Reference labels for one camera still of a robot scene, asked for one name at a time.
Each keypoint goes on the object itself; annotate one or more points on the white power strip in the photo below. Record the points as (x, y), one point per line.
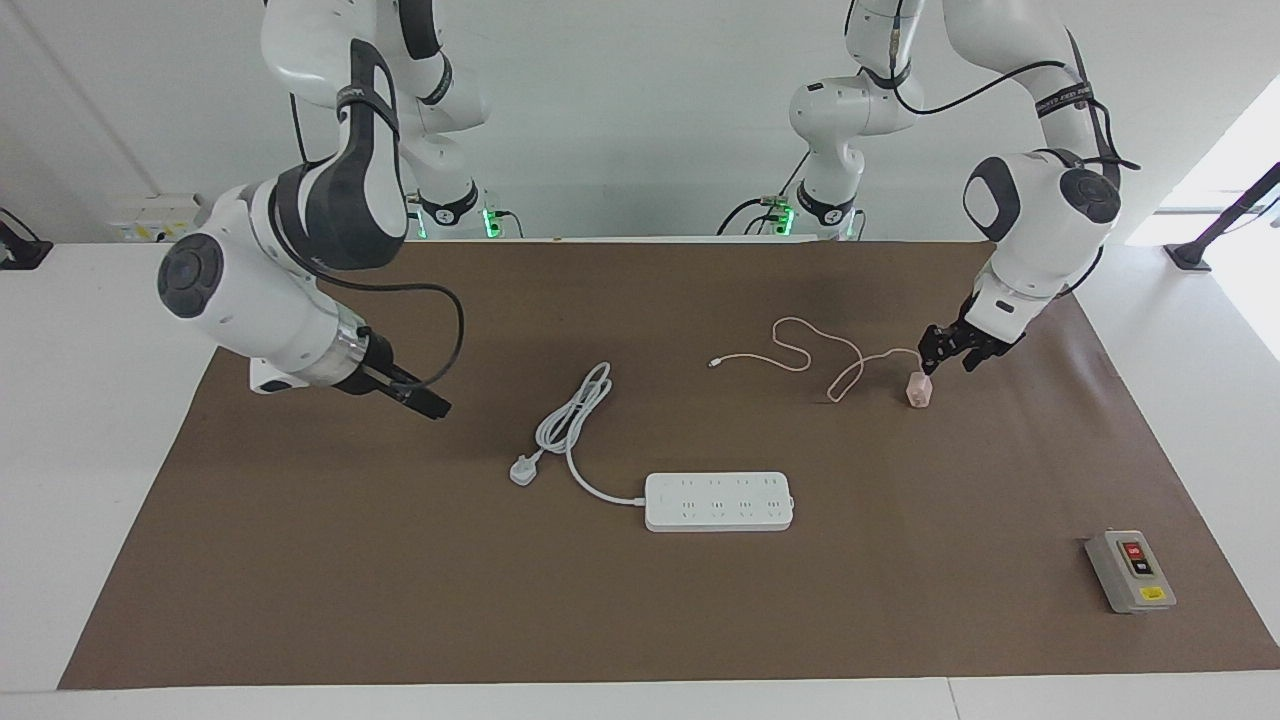
(720, 502)

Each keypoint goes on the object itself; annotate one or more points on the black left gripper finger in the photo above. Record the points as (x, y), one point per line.
(935, 350)
(975, 358)

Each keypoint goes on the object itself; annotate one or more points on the pink charger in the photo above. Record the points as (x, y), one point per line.
(918, 391)

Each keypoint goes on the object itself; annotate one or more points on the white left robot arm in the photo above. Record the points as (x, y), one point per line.
(1040, 230)

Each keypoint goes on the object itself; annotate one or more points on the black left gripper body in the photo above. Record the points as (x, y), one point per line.
(985, 335)

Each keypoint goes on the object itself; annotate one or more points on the black clamp mount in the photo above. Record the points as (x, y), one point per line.
(20, 250)

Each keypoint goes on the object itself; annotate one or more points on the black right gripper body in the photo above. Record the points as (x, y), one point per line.
(372, 365)

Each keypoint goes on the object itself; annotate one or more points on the grey on-off switch box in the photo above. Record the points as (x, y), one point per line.
(1130, 572)

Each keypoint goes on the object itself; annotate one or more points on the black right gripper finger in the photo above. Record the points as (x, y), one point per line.
(415, 380)
(428, 405)

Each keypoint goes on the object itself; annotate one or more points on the black camera stand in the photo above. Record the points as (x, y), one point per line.
(1215, 225)

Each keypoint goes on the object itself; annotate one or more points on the white wall socket strip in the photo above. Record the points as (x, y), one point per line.
(150, 222)

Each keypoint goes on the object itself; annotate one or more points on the brown table mat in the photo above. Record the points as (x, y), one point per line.
(640, 600)

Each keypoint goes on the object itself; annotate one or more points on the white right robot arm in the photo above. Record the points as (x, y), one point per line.
(260, 290)

